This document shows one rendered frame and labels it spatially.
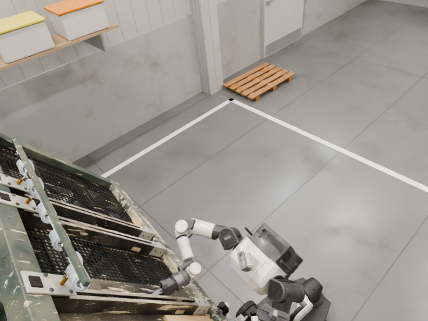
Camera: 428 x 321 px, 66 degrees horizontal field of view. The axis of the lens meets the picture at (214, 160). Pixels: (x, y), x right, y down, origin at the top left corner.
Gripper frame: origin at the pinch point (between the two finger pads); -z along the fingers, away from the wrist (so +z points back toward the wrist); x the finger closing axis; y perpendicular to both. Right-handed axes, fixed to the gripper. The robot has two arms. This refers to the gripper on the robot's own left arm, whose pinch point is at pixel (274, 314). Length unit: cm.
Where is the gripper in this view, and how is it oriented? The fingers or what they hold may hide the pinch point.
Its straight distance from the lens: 140.3
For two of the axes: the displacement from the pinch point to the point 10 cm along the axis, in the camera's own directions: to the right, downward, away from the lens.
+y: 3.2, -7.9, 5.2
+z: 0.0, 5.5, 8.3
